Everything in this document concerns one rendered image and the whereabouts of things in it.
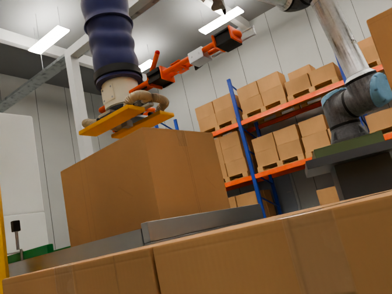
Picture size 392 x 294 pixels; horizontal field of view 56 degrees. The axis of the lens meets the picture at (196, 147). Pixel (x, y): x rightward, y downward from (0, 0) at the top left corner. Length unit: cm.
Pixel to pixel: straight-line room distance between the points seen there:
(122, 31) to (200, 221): 98
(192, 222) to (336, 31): 118
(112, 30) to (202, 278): 151
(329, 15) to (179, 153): 103
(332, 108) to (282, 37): 908
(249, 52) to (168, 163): 1007
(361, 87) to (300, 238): 157
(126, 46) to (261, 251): 151
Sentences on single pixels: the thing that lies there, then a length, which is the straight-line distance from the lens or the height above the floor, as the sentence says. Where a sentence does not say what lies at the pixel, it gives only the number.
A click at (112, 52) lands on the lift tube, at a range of 175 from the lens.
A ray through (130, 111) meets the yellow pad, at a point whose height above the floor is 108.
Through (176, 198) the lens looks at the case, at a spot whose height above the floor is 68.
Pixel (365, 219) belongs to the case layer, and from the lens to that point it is 33.
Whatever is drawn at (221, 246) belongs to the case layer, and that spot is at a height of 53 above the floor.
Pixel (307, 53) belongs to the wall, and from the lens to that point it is 1056.
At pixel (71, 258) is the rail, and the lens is 142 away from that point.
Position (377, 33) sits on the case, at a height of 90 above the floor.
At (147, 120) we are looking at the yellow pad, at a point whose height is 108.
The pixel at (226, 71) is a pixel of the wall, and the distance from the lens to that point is 1154.
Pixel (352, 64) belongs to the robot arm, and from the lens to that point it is 192.
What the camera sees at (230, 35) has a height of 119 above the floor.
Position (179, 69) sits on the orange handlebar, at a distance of 153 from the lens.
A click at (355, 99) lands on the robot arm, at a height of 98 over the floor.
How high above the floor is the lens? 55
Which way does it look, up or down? 13 degrees up
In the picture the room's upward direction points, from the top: 13 degrees counter-clockwise
